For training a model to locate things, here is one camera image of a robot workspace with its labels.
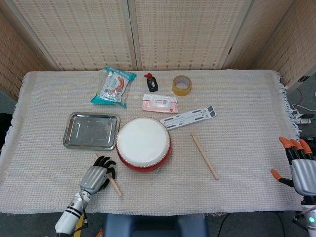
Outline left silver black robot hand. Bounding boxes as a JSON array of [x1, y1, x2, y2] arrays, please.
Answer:
[[79, 156, 117, 196]]

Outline right silver robot hand orange fingertips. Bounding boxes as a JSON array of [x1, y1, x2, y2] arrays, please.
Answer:
[[270, 136, 316, 197]]

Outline wooden drumstick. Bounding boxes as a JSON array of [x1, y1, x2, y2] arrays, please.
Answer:
[[190, 133, 220, 181], [94, 153, 122, 198]]

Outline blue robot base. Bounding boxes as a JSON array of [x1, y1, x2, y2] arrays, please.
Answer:
[[103, 212, 209, 237]]

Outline rectangular metal tray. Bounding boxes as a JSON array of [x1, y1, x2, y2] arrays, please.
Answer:
[[62, 112, 121, 151]]

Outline red drum with white skin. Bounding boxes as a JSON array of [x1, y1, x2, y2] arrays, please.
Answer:
[[116, 117, 172, 173]]

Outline white power strip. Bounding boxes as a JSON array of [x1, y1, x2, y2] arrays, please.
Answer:
[[292, 110, 313, 125]]

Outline white woven tablecloth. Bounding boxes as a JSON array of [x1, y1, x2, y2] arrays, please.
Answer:
[[0, 69, 303, 215]]

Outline teal clear snack bag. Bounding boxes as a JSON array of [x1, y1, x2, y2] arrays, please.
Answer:
[[90, 66, 137, 109]]

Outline pink wet wipes pack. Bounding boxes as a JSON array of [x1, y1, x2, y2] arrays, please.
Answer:
[[142, 93, 178, 114]]

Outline black ink bottle red cap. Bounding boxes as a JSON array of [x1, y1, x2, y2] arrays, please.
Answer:
[[144, 73, 159, 93]]

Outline white folding laptop stand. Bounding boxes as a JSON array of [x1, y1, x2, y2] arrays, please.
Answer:
[[159, 105, 217, 131]]

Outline clear yellowish tape roll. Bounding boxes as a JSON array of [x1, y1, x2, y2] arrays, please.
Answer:
[[172, 75, 193, 97]]

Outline woven bamboo folding screen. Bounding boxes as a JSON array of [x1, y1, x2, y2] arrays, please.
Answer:
[[0, 0, 316, 99]]

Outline white floor cable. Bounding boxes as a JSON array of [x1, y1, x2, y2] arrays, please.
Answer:
[[292, 103, 316, 112]]

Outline thin red cable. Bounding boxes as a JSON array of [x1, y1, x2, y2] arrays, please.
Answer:
[[296, 87, 305, 105]]

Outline black floor cable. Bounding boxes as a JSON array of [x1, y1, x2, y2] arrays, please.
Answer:
[[218, 212, 232, 237]]

